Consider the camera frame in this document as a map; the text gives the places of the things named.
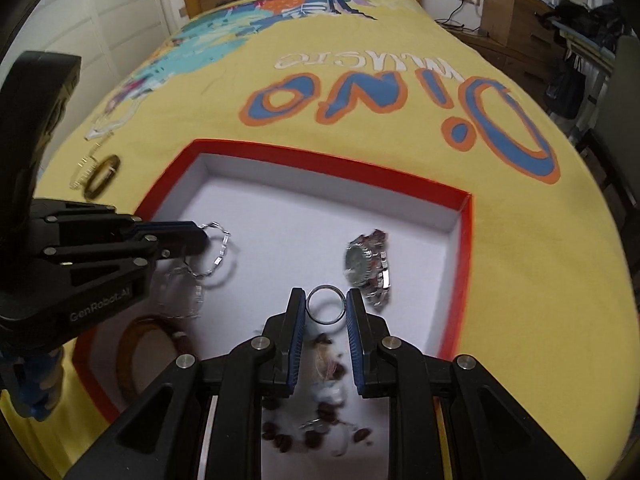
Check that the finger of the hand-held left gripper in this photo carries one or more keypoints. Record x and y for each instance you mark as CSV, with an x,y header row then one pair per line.
x,y
180,247
172,228

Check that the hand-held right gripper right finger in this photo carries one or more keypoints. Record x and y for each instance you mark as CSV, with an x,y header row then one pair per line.
x,y
354,345

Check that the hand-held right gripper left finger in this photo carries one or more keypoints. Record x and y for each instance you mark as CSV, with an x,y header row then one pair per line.
x,y
298,345

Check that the red box with white inside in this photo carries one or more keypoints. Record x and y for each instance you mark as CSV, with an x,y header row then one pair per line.
x,y
310,210

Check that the silver wristwatch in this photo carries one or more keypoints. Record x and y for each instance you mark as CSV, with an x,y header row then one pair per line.
x,y
357,263

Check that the dark bangle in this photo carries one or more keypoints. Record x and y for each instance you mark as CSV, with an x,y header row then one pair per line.
x,y
111,162

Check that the brown wooden bangle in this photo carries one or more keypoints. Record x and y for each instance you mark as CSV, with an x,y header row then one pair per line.
x,y
123,355

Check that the yellow printed blanket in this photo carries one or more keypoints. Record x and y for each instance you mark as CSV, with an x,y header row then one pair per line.
x,y
400,150

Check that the wooden cabinet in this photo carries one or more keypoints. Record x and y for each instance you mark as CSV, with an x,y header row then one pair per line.
x,y
510,60

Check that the dark blue hanging bag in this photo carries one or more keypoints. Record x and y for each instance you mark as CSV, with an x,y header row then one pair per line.
x,y
567,87

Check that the brown cardboard box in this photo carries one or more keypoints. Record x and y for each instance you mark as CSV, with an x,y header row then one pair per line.
x,y
505,10

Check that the black bag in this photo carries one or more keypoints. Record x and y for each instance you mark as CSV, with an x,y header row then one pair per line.
x,y
585,17

